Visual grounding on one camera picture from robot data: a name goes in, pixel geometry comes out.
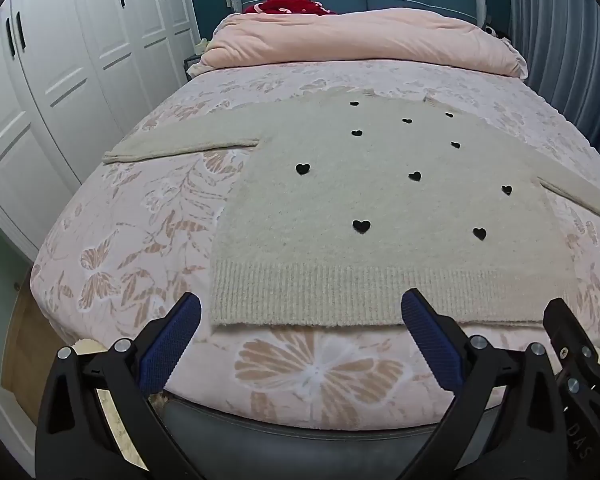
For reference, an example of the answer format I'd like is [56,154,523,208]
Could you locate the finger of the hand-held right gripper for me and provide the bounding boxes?
[542,297,600,462]

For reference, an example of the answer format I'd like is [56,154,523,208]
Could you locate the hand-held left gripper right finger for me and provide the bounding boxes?
[401,287,576,480]

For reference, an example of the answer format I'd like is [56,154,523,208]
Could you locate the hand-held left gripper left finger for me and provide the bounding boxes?
[34,291,203,480]

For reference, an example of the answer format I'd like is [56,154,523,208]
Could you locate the beige knit sweater black hearts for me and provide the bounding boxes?
[102,87,600,328]

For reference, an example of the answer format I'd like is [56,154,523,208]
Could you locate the bed with pink butterfly sheet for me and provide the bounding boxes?
[30,62,600,431]

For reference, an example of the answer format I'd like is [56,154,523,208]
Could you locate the white wardrobe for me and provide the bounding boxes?
[0,0,196,261]

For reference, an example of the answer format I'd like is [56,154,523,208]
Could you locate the blue-grey curtain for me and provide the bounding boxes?
[507,0,600,171]

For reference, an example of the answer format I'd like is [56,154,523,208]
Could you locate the pink duvet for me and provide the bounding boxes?
[200,10,528,78]

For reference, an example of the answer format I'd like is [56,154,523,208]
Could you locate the red cloth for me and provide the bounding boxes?
[242,0,338,16]

